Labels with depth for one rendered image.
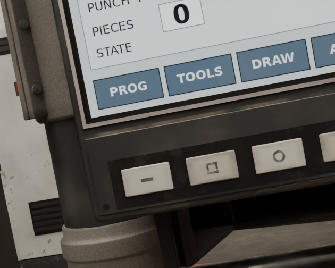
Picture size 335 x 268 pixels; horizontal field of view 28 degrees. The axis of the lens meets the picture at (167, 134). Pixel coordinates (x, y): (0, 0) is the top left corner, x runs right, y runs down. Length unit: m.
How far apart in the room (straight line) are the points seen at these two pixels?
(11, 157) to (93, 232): 4.38
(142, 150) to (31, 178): 4.48
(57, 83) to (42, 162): 4.31
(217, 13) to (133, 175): 0.14
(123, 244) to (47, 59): 0.19
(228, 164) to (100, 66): 0.12
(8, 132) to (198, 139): 4.52
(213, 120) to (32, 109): 0.21
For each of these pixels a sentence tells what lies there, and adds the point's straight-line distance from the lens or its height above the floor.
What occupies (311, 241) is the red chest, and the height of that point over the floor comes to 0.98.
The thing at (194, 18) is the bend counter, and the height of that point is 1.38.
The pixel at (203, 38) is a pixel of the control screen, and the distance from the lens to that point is 0.50.
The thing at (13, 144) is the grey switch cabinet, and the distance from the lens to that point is 5.00.
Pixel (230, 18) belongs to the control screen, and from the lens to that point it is 0.50.
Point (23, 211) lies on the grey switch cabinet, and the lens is 5.04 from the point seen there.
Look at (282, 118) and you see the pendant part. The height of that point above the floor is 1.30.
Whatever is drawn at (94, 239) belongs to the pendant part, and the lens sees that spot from 0.64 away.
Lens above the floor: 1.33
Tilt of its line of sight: 3 degrees down
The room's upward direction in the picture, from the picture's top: 11 degrees counter-clockwise
